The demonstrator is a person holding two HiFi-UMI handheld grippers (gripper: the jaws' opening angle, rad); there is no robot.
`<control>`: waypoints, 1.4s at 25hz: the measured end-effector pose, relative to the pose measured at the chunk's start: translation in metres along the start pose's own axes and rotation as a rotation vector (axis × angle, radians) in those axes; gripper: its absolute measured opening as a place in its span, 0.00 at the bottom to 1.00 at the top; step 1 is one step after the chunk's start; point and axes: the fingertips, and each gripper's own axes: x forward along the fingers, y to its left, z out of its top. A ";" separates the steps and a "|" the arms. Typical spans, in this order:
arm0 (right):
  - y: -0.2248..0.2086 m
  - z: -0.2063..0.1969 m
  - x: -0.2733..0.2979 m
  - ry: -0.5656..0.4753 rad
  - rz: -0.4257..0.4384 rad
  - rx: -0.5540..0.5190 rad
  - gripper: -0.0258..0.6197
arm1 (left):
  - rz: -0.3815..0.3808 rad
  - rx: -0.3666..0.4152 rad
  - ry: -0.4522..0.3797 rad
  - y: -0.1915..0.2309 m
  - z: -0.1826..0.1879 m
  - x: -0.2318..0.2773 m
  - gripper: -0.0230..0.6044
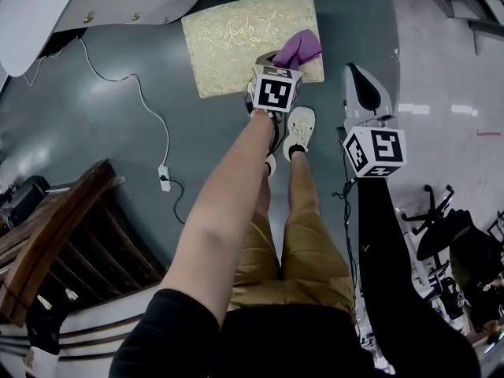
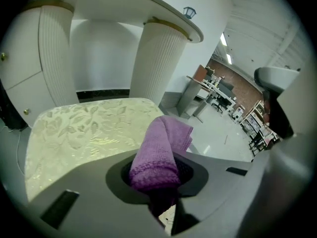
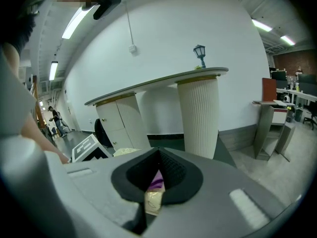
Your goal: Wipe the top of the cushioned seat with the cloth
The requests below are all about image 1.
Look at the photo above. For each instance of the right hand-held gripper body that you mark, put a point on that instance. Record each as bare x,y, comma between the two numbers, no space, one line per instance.
378,148

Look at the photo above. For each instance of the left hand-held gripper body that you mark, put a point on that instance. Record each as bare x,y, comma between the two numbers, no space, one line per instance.
275,91

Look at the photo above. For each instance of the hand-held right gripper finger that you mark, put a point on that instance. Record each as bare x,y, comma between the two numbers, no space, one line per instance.
348,93
384,106

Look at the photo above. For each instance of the purple wiping cloth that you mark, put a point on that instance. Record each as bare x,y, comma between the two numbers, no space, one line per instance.
299,47

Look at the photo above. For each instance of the cream upholstered footstool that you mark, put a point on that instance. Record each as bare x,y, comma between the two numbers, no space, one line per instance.
228,53

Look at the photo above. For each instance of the person's left forearm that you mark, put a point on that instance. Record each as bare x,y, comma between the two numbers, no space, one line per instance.
220,219

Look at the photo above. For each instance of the person's right forearm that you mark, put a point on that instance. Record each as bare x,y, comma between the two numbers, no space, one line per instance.
384,234

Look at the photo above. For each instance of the white curved desk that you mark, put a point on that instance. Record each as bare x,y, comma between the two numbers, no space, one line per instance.
39,10

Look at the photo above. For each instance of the person's right cream shoe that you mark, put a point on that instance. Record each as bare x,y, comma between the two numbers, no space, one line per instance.
299,128

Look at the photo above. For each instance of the person's right leg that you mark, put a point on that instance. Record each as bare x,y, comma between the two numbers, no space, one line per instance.
303,187

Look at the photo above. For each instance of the red floor tape strip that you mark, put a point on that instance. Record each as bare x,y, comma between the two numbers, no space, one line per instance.
488,133

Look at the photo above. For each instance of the black office chair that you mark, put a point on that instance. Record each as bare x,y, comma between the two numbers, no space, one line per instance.
445,238

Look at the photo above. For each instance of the white power strip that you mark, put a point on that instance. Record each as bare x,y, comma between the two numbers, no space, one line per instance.
165,177

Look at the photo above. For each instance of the black backpack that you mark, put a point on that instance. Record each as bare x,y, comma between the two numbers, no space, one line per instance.
61,41

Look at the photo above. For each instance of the person's black shirt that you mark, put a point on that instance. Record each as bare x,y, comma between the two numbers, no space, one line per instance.
295,345

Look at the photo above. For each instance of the white panel with brown stripes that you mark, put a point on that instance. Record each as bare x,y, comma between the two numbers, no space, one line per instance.
98,329

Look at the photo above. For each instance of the dark wooden slatted frame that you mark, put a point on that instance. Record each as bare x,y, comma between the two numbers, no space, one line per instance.
59,234

